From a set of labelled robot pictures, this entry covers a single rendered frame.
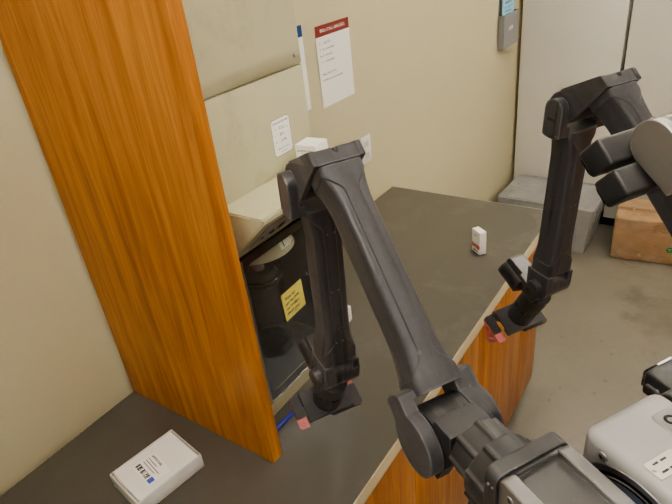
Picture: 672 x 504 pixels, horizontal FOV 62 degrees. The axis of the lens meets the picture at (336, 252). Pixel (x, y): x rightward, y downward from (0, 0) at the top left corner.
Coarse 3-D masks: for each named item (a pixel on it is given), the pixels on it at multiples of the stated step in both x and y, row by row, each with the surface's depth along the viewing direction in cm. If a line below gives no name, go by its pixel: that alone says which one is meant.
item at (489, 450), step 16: (464, 432) 59; (480, 432) 58; (496, 432) 58; (512, 432) 56; (464, 448) 58; (480, 448) 57; (496, 448) 55; (512, 448) 55; (528, 448) 52; (544, 448) 52; (464, 464) 57; (480, 464) 55; (496, 464) 51; (512, 464) 51; (464, 480) 56; (480, 480) 54; (496, 480) 50; (480, 496) 54; (496, 496) 51
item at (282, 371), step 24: (288, 240) 126; (264, 264) 120; (288, 264) 127; (264, 288) 122; (288, 288) 129; (264, 312) 124; (312, 312) 140; (264, 336) 126; (288, 336) 133; (264, 360) 127; (288, 360) 135; (288, 384) 137
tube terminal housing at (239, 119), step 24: (288, 72) 116; (216, 96) 102; (240, 96) 106; (264, 96) 112; (288, 96) 118; (216, 120) 102; (240, 120) 107; (264, 120) 113; (216, 144) 104; (240, 144) 109; (264, 144) 114; (240, 168) 110; (264, 168) 116; (240, 192) 111; (264, 240) 121
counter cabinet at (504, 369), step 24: (480, 336) 175; (504, 336) 200; (528, 336) 233; (480, 360) 180; (504, 360) 207; (528, 360) 243; (480, 384) 186; (504, 384) 215; (504, 408) 223; (384, 480) 133; (408, 480) 147; (432, 480) 164; (456, 480) 185
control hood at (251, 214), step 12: (276, 180) 117; (252, 192) 113; (264, 192) 112; (276, 192) 112; (240, 204) 108; (252, 204) 108; (264, 204) 107; (276, 204) 106; (240, 216) 104; (252, 216) 103; (264, 216) 102; (276, 216) 104; (240, 228) 105; (252, 228) 103; (264, 228) 105; (240, 240) 107; (252, 240) 106; (240, 252) 109
